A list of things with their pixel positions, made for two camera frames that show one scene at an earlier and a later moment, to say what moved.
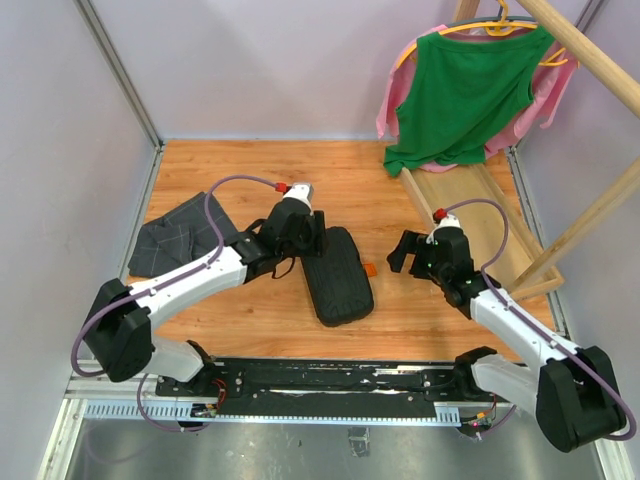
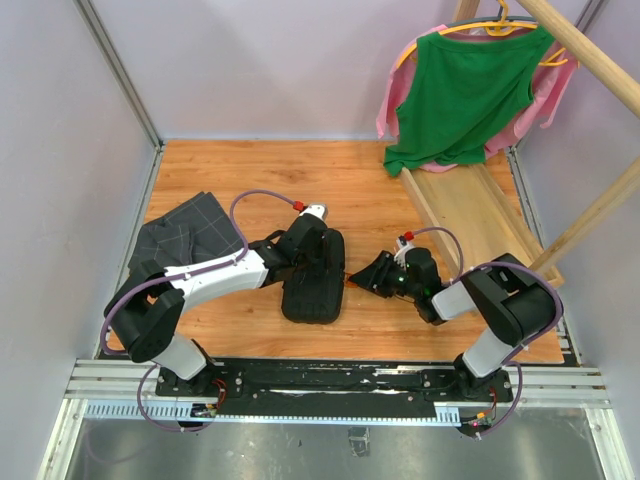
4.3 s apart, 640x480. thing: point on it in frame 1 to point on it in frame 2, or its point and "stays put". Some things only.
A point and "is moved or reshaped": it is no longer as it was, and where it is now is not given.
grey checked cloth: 180,238 stays put
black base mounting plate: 257,387 stays put
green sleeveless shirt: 462,95 stays put
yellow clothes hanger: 500,27 stays put
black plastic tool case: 338,281 is moved or reshaped
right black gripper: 407,244 to 373,277
